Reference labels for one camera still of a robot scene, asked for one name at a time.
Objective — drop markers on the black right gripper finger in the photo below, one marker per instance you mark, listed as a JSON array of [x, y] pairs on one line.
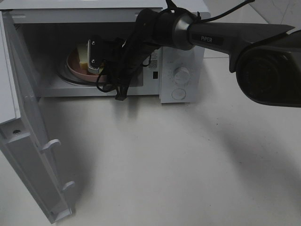
[[121, 93]]

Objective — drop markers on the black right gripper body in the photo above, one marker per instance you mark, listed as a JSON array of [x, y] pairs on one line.
[[130, 61]]

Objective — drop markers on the pink round plate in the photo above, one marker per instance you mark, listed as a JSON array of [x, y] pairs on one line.
[[73, 65]]

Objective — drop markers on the round door release button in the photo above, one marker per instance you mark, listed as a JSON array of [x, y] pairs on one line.
[[179, 94]]

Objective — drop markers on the white microwave door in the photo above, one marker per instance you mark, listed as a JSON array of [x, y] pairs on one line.
[[24, 139]]

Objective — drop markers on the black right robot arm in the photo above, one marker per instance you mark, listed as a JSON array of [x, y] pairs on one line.
[[266, 58]]

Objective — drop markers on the white warning label sticker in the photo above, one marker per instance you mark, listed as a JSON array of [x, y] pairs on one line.
[[154, 61]]

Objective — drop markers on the top bread slice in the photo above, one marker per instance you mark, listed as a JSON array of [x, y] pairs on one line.
[[83, 56]]

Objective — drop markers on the lower white timer knob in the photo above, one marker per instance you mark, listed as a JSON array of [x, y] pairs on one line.
[[181, 75]]

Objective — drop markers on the glass microwave turntable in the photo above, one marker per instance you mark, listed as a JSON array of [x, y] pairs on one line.
[[63, 71]]

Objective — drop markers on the white microwave oven body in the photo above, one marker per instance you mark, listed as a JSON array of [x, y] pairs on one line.
[[46, 33]]

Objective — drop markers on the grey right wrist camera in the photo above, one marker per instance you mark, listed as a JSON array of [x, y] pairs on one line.
[[98, 51]]

